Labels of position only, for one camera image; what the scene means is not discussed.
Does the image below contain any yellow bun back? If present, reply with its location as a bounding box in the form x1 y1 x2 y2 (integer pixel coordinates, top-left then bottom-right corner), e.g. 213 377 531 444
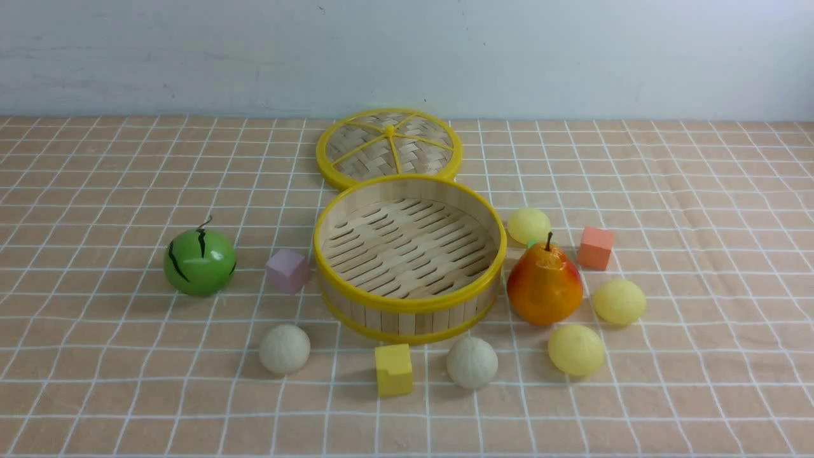
506 207 551 246

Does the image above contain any yellow bun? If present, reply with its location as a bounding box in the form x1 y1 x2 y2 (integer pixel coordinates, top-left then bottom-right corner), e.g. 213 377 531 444
592 279 647 326
548 324 605 377
506 207 551 246

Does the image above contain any white bun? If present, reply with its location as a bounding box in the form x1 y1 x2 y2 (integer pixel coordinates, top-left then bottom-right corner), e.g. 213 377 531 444
259 324 311 376
446 336 499 390

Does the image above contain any yellow bun front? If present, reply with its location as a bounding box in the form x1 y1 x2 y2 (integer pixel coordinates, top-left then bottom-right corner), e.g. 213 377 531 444
548 324 605 377

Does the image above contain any bamboo steamer tray yellow rim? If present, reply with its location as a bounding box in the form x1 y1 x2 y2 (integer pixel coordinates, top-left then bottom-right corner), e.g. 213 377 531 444
313 175 507 345

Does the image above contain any woven bamboo steamer lid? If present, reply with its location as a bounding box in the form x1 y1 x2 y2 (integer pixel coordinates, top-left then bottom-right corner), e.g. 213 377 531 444
315 108 463 190

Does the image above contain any pink wooden cube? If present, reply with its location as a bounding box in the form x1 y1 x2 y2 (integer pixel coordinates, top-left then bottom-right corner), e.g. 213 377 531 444
265 249 310 294

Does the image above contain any yellow wooden cube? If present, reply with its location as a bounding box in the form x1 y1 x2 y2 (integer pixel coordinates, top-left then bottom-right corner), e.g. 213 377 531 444
375 343 413 398

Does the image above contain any orange yellow toy pear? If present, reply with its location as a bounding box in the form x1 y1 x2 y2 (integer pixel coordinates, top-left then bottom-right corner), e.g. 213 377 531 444
506 232 583 326

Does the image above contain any orange wooden cube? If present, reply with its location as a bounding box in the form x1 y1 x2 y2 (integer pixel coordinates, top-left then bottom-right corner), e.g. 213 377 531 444
577 226 616 272

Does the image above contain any green toy watermelon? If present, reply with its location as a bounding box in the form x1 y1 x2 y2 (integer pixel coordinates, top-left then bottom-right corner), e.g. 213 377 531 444
163 216 237 296

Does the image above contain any checkered orange tablecloth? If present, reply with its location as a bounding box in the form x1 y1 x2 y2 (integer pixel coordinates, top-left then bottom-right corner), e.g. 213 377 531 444
1 116 813 457

